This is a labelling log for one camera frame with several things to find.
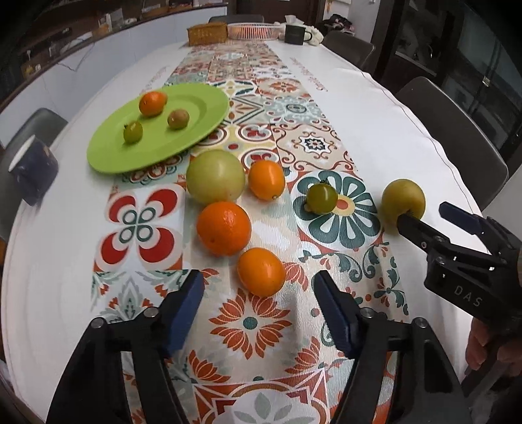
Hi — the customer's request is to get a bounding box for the yellow pear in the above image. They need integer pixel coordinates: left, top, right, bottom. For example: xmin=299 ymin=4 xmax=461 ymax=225
xmin=380 ymin=178 xmax=425 ymax=226

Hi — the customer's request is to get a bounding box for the green tomato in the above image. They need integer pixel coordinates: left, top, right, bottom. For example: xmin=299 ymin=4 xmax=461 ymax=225
xmin=306 ymin=183 xmax=338 ymax=215
xmin=123 ymin=121 xmax=143 ymax=144

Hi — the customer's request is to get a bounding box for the orange mandarin front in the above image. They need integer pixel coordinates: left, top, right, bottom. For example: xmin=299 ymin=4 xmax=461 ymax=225
xmin=236 ymin=247 xmax=286 ymax=298

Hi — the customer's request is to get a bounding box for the orange mandarin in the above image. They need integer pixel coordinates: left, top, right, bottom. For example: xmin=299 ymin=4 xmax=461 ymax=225
xmin=138 ymin=91 xmax=168 ymax=117
xmin=236 ymin=247 xmax=286 ymax=298

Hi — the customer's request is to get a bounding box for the small orange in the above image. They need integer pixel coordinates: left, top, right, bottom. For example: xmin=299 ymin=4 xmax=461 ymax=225
xmin=248 ymin=160 xmax=286 ymax=201

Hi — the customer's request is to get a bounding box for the large orange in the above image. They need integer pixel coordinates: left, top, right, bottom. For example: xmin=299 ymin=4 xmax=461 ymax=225
xmin=196 ymin=201 xmax=251 ymax=257

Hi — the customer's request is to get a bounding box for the large green apple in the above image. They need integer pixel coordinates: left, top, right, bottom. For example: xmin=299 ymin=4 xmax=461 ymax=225
xmin=186 ymin=149 xmax=246 ymax=205

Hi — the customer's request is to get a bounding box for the green tomato front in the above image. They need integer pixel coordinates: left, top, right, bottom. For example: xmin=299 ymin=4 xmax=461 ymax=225
xmin=123 ymin=121 xmax=143 ymax=144

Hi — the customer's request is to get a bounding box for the brown kiwi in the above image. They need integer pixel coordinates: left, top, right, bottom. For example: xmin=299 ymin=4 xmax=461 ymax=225
xmin=167 ymin=109 xmax=190 ymax=130

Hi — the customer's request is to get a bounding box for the white kitchen counter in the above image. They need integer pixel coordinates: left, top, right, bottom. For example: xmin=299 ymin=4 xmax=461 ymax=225
xmin=1 ymin=4 xmax=228 ymax=146

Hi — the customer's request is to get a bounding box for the person right hand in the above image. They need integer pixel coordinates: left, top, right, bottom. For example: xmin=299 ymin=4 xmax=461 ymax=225
xmin=465 ymin=318 xmax=522 ymax=372

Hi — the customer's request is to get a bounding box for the grey chair right near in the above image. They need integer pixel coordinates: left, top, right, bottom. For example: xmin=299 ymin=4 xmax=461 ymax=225
xmin=395 ymin=77 xmax=509 ymax=210

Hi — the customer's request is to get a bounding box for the patterned table runner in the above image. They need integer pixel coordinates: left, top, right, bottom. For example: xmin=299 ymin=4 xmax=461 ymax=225
xmin=91 ymin=41 xmax=408 ymax=423

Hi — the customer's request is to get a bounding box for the grey chair right far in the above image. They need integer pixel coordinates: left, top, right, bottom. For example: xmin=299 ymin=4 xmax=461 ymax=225
xmin=322 ymin=31 xmax=375 ymax=69

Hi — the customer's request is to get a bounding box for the white plush toy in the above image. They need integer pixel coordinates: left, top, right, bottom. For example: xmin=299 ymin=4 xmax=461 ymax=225
xmin=282 ymin=15 xmax=324 ymax=46

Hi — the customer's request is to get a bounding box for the dark blue mug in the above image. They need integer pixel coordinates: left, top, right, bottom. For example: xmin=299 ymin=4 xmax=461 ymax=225
xmin=8 ymin=134 xmax=59 ymax=206

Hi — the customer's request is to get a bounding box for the black mug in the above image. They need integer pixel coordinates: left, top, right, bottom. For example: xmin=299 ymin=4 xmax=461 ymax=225
xmin=284 ymin=24 xmax=313 ymax=45

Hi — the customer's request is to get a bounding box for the grey chair left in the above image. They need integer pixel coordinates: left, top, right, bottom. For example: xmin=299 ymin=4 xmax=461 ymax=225
xmin=1 ymin=108 xmax=67 ymax=241

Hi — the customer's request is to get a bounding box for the green plate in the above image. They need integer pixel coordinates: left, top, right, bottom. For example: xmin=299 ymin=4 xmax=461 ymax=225
xmin=87 ymin=83 xmax=229 ymax=174

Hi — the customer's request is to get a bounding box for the pink plastic tray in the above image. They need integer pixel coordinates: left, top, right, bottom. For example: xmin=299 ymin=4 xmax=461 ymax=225
xmin=227 ymin=22 xmax=281 ymax=41

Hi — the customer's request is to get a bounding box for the wicker basket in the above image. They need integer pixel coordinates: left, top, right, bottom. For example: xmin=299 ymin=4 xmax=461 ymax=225
xmin=188 ymin=22 xmax=227 ymax=46

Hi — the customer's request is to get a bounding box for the grey chair at head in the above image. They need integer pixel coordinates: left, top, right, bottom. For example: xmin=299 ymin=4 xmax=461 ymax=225
xmin=209 ymin=14 xmax=265 ymax=24

